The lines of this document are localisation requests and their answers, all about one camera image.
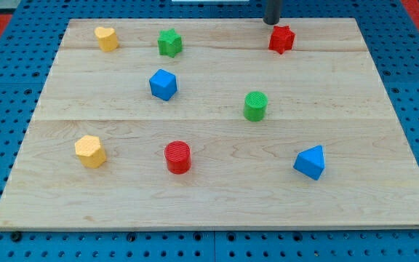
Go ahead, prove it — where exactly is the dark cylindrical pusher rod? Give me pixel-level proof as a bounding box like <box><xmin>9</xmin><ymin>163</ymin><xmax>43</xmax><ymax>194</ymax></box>
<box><xmin>263</xmin><ymin>0</ymin><xmax>283</xmax><ymax>25</ymax></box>

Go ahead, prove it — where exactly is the yellow heart block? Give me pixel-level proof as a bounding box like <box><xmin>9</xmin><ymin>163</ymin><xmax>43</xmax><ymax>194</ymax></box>
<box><xmin>94</xmin><ymin>27</ymin><xmax>119</xmax><ymax>52</ymax></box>

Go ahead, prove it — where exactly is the green star block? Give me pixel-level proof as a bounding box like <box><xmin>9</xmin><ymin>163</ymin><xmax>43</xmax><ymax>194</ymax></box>
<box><xmin>158</xmin><ymin>28</ymin><xmax>183</xmax><ymax>57</ymax></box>

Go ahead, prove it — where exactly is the blue triangular prism block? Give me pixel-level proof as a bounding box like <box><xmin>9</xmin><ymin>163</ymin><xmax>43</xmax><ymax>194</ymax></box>
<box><xmin>293</xmin><ymin>145</ymin><xmax>325</xmax><ymax>180</ymax></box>

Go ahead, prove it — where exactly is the red cylinder block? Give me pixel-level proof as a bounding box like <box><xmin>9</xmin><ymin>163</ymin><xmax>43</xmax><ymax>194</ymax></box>
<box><xmin>164</xmin><ymin>140</ymin><xmax>191</xmax><ymax>175</ymax></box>

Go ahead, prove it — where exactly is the blue cube block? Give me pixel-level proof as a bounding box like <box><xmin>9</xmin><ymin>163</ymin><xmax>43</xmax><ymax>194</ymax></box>
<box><xmin>149</xmin><ymin>69</ymin><xmax>177</xmax><ymax>101</ymax></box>

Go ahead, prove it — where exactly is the red star block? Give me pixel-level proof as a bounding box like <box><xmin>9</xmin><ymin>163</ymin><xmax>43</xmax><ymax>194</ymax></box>
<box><xmin>268</xmin><ymin>25</ymin><xmax>295</xmax><ymax>55</ymax></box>

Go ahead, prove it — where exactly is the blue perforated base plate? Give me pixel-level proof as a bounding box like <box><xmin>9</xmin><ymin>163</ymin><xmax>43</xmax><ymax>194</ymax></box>
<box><xmin>0</xmin><ymin>1</ymin><xmax>419</xmax><ymax>261</ymax></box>

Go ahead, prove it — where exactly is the green cylinder block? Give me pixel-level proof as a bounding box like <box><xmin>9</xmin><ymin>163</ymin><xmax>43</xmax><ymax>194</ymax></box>
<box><xmin>243</xmin><ymin>91</ymin><xmax>268</xmax><ymax>122</ymax></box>

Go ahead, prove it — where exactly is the yellow hexagon block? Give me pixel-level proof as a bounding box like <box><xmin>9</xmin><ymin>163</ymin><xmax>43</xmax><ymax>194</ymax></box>
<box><xmin>74</xmin><ymin>135</ymin><xmax>107</xmax><ymax>168</ymax></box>

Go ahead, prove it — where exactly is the light wooden board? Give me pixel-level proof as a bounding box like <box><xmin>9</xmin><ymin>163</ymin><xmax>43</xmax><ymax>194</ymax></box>
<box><xmin>0</xmin><ymin>18</ymin><xmax>419</xmax><ymax>231</ymax></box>

